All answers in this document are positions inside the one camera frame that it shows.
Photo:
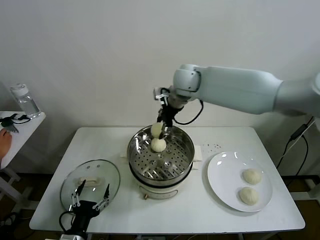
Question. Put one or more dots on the green key fob with keys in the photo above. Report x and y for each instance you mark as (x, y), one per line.
(6, 122)

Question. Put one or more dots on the white steamed baozi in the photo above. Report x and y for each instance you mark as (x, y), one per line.
(252, 176)
(248, 195)
(158, 145)
(156, 130)

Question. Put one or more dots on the stainless steel steamer basket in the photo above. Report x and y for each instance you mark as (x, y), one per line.
(140, 155)

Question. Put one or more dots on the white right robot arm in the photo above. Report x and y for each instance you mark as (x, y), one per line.
(237, 87)

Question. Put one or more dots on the clear plastic water bottle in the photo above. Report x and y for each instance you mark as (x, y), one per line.
(26, 105)

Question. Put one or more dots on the white side table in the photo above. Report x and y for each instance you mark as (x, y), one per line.
(27, 135)

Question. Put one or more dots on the large white plate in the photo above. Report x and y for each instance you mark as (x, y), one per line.
(225, 175)

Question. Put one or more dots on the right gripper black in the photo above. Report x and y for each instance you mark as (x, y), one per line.
(172, 110)

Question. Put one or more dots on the person's bare hand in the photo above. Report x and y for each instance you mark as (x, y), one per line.
(5, 143)

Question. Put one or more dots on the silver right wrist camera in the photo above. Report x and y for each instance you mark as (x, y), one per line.
(160, 93)

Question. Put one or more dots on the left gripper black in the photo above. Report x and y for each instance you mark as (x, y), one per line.
(85, 212)

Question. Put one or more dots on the round glass pot lid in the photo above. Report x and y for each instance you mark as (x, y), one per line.
(107, 172)

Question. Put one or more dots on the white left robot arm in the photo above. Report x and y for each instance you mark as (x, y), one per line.
(75, 236)

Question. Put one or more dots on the cream electric cooker pot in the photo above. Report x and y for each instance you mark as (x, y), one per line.
(157, 191)

